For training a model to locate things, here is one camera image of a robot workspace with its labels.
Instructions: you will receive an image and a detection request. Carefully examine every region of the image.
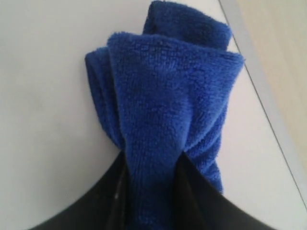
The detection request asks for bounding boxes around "white aluminium-framed whiteboard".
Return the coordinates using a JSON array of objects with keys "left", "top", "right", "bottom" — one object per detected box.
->
[{"left": 0, "top": 0, "right": 307, "bottom": 230}]

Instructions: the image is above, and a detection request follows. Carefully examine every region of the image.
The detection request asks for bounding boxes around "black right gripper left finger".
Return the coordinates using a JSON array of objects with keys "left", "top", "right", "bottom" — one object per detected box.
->
[{"left": 33, "top": 153, "right": 128, "bottom": 230}]

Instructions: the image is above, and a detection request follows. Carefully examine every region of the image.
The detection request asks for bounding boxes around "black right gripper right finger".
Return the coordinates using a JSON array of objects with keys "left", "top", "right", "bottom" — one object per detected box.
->
[{"left": 176, "top": 153, "right": 274, "bottom": 230}]

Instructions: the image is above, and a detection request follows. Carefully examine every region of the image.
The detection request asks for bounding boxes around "blue microfibre cloth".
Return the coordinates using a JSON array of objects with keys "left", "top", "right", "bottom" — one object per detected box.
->
[{"left": 85, "top": 0, "right": 244, "bottom": 230}]

